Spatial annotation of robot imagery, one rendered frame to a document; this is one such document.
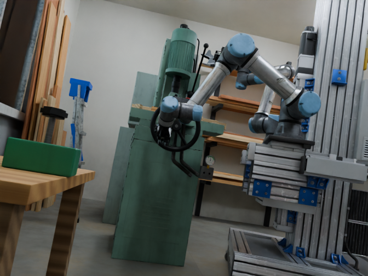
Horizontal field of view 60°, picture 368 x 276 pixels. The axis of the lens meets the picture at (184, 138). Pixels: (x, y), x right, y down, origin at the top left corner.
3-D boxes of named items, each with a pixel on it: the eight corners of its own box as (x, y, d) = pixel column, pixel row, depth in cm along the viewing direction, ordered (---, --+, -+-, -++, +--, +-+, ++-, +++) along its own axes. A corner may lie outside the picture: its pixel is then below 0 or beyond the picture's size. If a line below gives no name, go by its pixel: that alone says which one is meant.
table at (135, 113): (129, 114, 186) (131, 103, 186) (128, 120, 215) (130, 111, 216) (228, 133, 196) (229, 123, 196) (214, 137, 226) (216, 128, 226)
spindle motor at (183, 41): (166, 70, 209) (174, 24, 212) (163, 76, 226) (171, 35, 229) (192, 75, 212) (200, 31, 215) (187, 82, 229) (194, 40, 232)
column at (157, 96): (148, 132, 231) (166, 37, 238) (146, 134, 253) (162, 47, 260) (179, 138, 235) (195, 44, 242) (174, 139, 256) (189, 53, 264)
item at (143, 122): (139, 125, 196) (140, 118, 196) (137, 128, 216) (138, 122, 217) (202, 136, 202) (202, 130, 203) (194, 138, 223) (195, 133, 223)
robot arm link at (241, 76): (245, 85, 207) (247, 69, 208) (232, 87, 216) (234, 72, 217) (252, 89, 212) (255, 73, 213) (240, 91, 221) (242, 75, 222)
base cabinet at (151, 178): (109, 258, 187) (132, 138, 194) (113, 235, 244) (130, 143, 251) (184, 266, 194) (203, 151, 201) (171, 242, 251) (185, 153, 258)
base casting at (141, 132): (132, 138, 194) (134, 124, 195) (130, 143, 251) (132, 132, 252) (203, 151, 202) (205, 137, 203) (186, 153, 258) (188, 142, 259)
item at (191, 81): (187, 91, 237) (190, 72, 239) (184, 93, 246) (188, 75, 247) (198, 93, 239) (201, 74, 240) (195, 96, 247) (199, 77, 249)
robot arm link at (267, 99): (261, 129, 219) (282, 61, 232) (244, 129, 230) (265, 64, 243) (270, 136, 226) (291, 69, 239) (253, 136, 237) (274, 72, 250)
